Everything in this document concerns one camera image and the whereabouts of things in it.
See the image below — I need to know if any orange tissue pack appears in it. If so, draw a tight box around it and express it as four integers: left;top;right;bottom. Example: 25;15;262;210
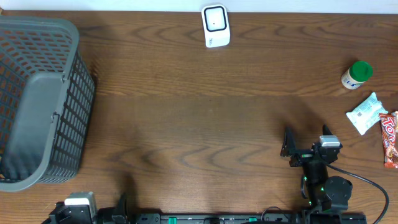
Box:
392;111;398;126

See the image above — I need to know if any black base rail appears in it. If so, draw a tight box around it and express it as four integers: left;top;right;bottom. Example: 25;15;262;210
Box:
133;212;368;224

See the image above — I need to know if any green lid white jar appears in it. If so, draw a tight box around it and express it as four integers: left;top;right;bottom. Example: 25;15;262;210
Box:
341;61;373;90

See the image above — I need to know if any grey plastic shopping basket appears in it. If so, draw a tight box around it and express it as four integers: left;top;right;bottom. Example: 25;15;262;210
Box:
1;16;95;192

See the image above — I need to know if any white barcode scanner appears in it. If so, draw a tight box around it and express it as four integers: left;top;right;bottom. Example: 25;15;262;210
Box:
201;4;231;48

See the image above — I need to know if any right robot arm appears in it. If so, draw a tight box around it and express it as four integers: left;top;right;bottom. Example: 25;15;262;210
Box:
280;125;353;223

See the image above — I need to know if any teal wet wipes pack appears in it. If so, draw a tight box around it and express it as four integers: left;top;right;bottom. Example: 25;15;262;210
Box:
346;92;388;135

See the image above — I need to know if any orange chocolate bar wrapper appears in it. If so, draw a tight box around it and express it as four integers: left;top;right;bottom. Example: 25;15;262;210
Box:
379;113;397;169

